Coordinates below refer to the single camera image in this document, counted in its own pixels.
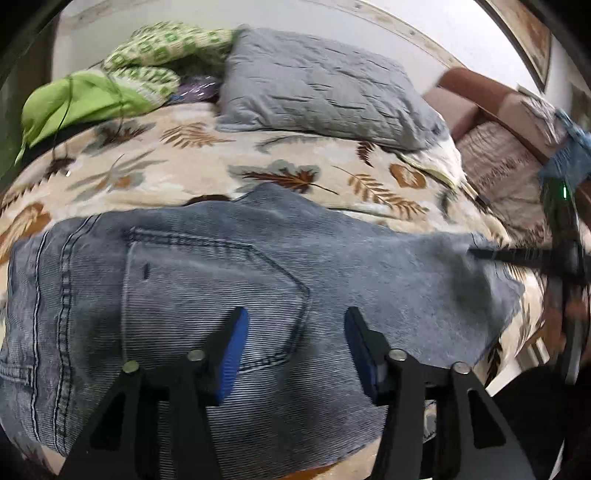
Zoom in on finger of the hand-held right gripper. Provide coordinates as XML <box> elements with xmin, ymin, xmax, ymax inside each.
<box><xmin>468</xmin><ymin>246</ymin><xmax>583</xmax><ymax>283</ymax></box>

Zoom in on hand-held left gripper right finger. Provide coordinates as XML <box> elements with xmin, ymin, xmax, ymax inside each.
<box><xmin>344</xmin><ymin>306</ymin><xmax>537</xmax><ymax>480</ymax></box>

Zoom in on blue denim pants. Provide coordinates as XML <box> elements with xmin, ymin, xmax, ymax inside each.
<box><xmin>0</xmin><ymin>183</ymin><xmax>527</xmax><ymax>477</ymax></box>

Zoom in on white crumpled cloth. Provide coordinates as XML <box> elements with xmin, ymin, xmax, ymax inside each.
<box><xmin>401</xmin><ymin>136</ymin><xmax>463</xmax><ymax>186</ymax></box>

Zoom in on grey cloth on sofa arm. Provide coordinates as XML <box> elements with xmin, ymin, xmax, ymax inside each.
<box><xmin>518</xmin><ymin>85</ymin><xmax>558</xmax><ymax>140</ymax></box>

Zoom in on striped beige cushion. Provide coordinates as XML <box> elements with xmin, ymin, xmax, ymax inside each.
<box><xmin>456</xmin><ymin>121</ymin><xmax>556</xmax><ymax>232</ymax></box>

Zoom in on lime green pillow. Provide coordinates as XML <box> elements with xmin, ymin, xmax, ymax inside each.
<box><xmin>15</xmin><ymin>73</ymin><xmax>156</xmax><ymax>165</ymax></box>

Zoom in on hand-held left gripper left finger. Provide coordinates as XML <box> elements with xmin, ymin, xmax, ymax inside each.
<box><xmin>60</xmin><ymin>306</ymin><xmax>250</xmax><ymax>480</ymax></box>

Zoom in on grey quilted pillow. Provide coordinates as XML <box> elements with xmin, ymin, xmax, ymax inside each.
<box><xmin>215</xmin><ymin>28</ymin><xmax>451</xmax><ymax>153</ymax></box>

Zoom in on thin black cable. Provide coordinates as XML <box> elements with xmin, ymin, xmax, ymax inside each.
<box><xmin>50</xmin><ymin>76</ymin><xmax>128</xmax><ymax>163</ymax></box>

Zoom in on framed wall picture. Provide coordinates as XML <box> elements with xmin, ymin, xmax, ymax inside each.
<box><xmin>478</xmin><ymin>0</ymin><xmax>555</xmax><ymax>93</ymax></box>

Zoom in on purple plastic bag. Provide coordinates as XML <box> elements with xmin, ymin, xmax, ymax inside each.
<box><xmin>173</xmin><ymin>76</ymin><xmax>222</xmax><ymax>105</ymax></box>

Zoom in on beige leaf print blanket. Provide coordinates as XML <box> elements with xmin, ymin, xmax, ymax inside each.
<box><xmin>0</xmin><ymin>99</ymin><xmax>571</xmax><ymax>480</ymax></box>

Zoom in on brown sofa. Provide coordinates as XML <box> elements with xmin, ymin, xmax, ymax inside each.
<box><xmin>422</xmin><ymin>68</ymin><xmax>591</xmax><ymax>232</ymax></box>

